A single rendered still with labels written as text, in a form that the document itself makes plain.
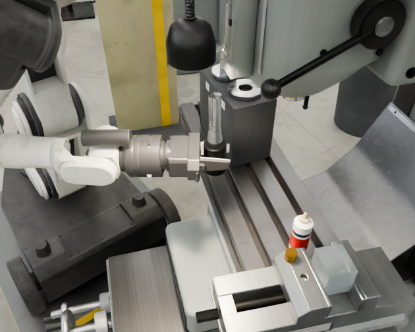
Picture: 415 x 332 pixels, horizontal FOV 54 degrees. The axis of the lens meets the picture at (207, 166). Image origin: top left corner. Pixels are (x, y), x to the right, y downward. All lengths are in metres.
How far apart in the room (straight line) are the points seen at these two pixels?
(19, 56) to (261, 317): 0.58
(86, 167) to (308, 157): 2.03
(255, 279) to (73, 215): 0.93
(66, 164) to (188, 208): 1.52
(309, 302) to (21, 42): 0.62
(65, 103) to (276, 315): 0.80
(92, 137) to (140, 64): 1.80
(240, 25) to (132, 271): 0.73
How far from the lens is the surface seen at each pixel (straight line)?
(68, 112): 1.23
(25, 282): 1.42
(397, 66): 0.71
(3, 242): 1.81
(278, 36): 0.62
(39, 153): 0.88
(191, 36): 0.58
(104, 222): 1.49
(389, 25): 0.63
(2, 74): 0.75
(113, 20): 2.48
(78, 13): 4.92
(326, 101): 3.29
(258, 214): 0.99
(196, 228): 1.10
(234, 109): 0.99
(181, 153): 0.82
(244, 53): 0.68
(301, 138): 2.85
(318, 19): 0.61
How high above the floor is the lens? 1.68
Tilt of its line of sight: 41 degrees down
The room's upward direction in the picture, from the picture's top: straight up
